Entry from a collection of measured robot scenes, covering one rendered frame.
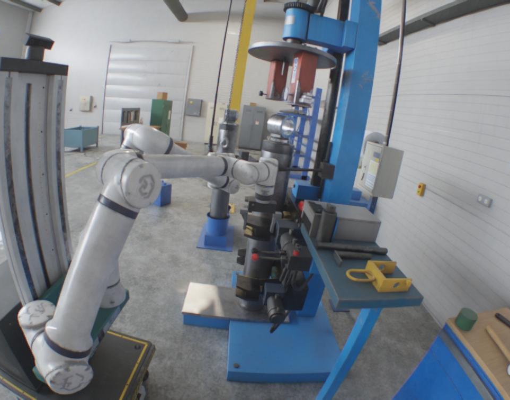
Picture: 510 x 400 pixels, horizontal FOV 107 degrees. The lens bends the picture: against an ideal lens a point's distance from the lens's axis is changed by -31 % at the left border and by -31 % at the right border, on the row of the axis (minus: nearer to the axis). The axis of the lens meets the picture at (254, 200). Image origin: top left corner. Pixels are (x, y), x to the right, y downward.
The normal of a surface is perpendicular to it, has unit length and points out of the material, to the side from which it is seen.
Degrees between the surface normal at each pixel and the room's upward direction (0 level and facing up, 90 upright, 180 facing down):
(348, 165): 90
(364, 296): 0
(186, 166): 77
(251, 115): 90
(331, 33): 90
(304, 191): 90
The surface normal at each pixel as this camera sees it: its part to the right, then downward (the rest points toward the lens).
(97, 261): 0.58, 0.13
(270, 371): 0.14, -0.94
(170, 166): 0.83, 0.07
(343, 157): 0.04, 0.32
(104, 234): 0.37, 0.01
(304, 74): 0.32, 0.34
